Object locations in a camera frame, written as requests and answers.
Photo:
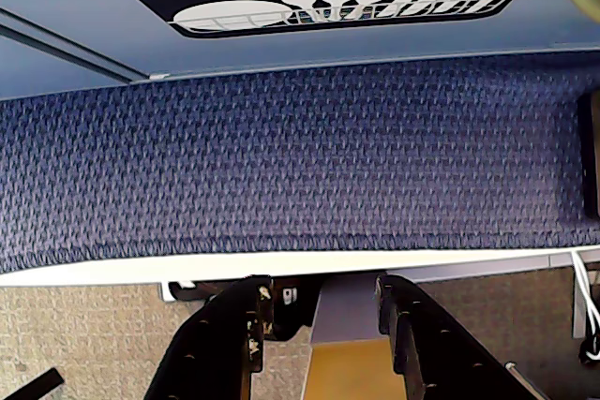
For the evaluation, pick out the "gray yellow desk leg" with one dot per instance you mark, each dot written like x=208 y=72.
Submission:
x=344 y=325

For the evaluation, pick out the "black bar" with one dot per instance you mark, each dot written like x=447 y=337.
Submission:
x=37 y=383

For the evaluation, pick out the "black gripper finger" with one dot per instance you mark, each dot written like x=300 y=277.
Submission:
x=436 y=348
x=215 y=348

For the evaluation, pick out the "black block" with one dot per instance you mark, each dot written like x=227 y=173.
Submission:
x=591 y=152

